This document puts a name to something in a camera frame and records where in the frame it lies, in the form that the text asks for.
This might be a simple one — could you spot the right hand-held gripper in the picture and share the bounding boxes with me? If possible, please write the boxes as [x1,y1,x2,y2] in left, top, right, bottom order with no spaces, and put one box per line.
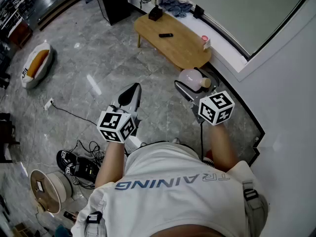
[174,67,236,126]

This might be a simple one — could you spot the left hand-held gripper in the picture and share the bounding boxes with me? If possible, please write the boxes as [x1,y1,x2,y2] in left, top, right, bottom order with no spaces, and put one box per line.
[97,82,143,145]

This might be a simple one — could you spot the person's left forearm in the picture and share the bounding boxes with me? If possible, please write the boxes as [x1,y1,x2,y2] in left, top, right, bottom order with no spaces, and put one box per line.
[94,137,127,189]

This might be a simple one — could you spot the person's right forearm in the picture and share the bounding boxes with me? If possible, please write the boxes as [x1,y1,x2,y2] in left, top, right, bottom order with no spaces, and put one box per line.
[209,124,239,172]

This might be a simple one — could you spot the wooden coffee table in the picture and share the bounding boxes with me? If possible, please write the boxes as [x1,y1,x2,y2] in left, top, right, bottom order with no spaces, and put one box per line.
[134,11,212,70]

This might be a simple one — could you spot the small black stand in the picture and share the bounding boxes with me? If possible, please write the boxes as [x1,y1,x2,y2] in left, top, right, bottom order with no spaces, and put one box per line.
[193,5,205,20]

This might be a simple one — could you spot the blue denim clothes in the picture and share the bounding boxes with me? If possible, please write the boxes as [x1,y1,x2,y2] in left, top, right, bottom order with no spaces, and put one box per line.
[167,0,194,18]

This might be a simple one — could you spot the white power strip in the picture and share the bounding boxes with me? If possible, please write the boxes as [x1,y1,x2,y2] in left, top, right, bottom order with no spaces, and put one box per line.
[43,97,55,111]

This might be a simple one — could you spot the black equipment case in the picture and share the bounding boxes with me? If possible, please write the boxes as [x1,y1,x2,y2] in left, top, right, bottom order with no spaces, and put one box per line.
[56,149,101,183]

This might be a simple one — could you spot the dark brown box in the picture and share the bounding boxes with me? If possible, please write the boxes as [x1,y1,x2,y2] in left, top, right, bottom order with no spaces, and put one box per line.
[148,5,163,22]

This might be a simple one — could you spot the grey roller blind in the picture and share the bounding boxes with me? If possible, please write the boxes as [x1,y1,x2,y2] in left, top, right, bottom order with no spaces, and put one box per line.
[170,0,315,57]

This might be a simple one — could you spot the white pet bed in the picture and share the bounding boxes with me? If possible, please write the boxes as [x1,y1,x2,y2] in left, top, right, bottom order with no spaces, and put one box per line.
[20,41,55,89]

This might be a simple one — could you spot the black standing panel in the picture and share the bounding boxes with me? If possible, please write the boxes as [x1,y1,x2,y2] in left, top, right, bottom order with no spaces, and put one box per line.
[95,0,132,26]

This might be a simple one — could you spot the orange cushion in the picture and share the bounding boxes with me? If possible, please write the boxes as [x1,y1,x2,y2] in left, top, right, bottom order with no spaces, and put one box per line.
[26,49,50,79]

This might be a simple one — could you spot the person's white shirt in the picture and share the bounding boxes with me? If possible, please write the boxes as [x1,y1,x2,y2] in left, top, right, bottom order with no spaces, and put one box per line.
[71,141,269,237]

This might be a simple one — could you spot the brown cabinet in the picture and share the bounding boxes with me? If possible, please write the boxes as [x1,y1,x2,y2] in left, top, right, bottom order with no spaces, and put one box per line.
[8,18,34,49]

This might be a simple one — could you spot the black phone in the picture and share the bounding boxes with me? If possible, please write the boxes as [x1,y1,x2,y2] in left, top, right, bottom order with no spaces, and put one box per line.
[63,210,78,222]

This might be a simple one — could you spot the white shelf rack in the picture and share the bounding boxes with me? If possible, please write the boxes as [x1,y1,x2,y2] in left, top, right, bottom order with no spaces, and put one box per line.
[0,0,28,30]

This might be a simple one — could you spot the black power cable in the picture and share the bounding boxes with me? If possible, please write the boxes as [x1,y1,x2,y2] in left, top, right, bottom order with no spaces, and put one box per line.
[50,102,98,127]

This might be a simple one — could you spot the black cable tangle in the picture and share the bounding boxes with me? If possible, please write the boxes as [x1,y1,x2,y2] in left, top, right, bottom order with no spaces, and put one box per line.
[71,139,106,190]

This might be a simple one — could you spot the white spool of cable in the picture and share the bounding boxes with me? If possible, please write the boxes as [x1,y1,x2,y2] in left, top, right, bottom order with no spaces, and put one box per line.
[29,169,74,215]

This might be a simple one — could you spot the grey harness strap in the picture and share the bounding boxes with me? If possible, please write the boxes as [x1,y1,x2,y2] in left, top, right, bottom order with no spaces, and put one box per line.
[242,180,269,234]
[84,210,107,237]

